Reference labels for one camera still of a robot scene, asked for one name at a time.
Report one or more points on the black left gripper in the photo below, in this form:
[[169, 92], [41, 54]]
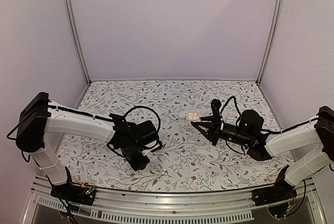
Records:
[[138, 165]]

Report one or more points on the white earbud on mat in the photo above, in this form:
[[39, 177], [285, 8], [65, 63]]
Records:
[[183, 115]]

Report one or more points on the aluminium frame post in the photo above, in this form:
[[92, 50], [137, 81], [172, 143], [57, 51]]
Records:
[[76, 40], [270, 41]]

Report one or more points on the white earbud charging case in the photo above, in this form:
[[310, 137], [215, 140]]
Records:
[[193, 116]]

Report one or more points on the right aluminium frame post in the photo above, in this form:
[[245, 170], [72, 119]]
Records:
[[270, 41]]

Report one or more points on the left aluminium frame post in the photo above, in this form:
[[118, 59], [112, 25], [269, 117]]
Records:
[[76, 40]]

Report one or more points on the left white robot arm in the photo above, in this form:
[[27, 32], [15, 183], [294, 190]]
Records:
[[43, 116]]

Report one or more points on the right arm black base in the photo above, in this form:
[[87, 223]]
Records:
[[280, 193]]

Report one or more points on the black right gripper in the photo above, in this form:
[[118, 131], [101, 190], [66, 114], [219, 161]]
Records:
[[203, 131]]

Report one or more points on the floral patterned mat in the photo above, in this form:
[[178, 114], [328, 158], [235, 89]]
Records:
[[187, 161]]

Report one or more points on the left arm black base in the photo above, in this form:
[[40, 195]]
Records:
[[82, 194]]

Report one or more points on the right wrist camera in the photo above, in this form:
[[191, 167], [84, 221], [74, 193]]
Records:
[[215, 107]]

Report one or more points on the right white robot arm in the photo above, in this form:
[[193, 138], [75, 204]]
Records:
[[317, 131]]

